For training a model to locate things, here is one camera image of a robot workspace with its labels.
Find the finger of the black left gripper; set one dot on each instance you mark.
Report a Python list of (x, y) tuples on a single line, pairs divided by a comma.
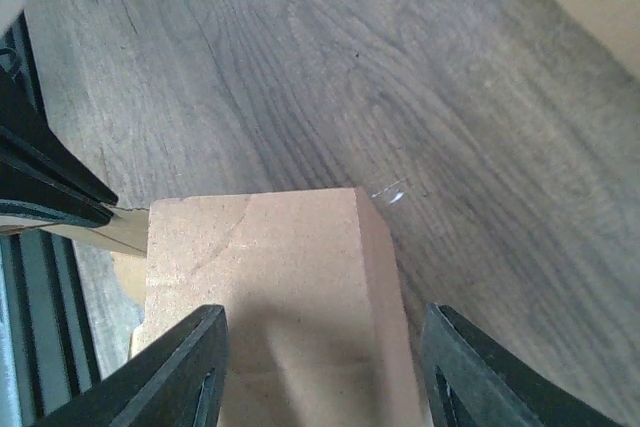
[(33, 196), (25, 129)]

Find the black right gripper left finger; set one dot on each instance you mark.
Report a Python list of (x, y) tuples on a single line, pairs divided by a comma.
[(177, 380)]

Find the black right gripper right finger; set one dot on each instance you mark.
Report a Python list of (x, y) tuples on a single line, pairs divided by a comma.
[(471, 380)]

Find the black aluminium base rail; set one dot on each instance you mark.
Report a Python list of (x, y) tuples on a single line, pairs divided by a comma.
[(47, 350)]

